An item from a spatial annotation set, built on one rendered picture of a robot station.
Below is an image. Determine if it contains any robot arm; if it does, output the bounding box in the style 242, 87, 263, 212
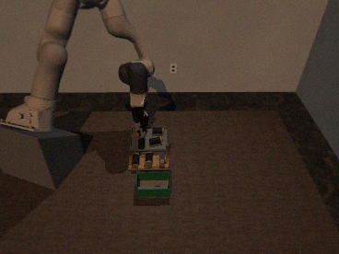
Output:
0, 0, 155, 132

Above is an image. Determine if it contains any green open box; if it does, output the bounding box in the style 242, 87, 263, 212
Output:
136, 171, 170, 198

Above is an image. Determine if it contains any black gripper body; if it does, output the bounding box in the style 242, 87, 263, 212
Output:
134, 102, 146, 115

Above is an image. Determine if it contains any black battery with yellow top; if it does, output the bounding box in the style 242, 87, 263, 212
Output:
152, 128, 164, 133
149, 136, 162, 145
132, 153, 139, 166
134, 130, 141, 138
138, 137, 145, 149
146, 153, 153, 165

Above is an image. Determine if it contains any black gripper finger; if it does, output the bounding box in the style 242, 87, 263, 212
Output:
131, 107, 140, 131
137, 110, 149, 137

